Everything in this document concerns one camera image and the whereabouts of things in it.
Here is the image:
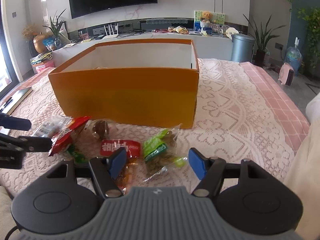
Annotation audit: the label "blue water bottle jug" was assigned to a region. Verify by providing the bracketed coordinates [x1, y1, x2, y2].
[285, 37, 303, 76]

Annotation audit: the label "clear packet white balls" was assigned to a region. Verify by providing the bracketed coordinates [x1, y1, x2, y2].
[33, 115, 71, 138]

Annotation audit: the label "hanging ivy plant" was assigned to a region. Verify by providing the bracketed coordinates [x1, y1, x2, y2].
[298, 7, 319, 80]

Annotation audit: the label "white tv console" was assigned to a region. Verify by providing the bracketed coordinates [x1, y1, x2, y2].
[53, 33, 233, 69]

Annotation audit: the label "red brown meat stick packet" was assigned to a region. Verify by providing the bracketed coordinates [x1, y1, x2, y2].
[90, 119, 141, 193]

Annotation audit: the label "potted plant left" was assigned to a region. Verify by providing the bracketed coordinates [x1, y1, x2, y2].
[43, 9, 66, 49]

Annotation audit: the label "orange cardboard box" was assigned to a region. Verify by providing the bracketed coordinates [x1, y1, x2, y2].
[48, 38, 200, 130]

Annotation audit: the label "red chip bag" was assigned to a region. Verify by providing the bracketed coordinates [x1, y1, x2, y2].
[48, 116, 91, 157]

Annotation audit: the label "pink small heater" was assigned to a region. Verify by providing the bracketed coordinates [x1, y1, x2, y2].
[278, 62, 295, 86]

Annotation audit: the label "small green packet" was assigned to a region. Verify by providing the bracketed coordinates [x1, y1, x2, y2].
[67, 144, 88, 164]

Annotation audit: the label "teddy bear with card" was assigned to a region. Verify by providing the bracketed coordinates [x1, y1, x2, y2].
[194, 10, 225, 36]

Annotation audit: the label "potted green plant right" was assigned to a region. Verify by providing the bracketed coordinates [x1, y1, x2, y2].
[243, 15, 285, 67]

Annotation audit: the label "black notebook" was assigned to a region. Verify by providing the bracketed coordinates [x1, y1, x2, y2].
[1, 87, 33, 115]

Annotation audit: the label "golden vase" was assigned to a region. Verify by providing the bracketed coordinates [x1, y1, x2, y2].
[33, 33, 50, 54]

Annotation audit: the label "light green bean packet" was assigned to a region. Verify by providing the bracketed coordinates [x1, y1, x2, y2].
[142, 125, 188, 181]

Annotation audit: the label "white wifi router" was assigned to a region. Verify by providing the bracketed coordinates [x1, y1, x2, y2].
[103, 23, 119, 39]

